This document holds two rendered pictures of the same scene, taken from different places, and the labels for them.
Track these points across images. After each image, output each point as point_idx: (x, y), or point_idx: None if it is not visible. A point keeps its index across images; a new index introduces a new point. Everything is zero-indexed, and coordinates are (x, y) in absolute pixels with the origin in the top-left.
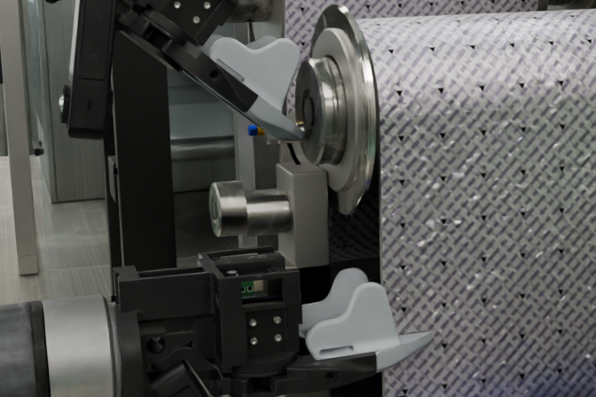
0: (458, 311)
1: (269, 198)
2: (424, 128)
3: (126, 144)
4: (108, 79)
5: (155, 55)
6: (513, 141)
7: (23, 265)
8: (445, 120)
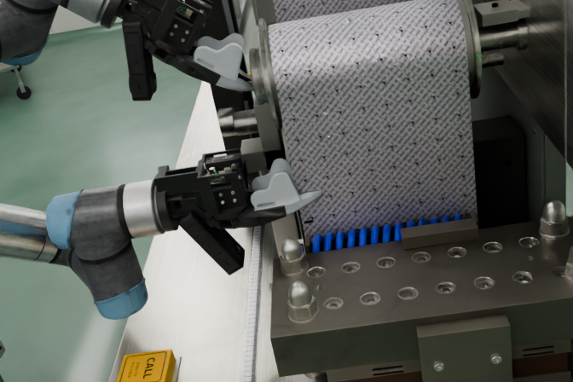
0: (335, 179)
1: (245, 117)
2: (302, 91)
3: None
4: (146, 73)
5: None
6: (355, 93)
7: None
8: (314, 86)
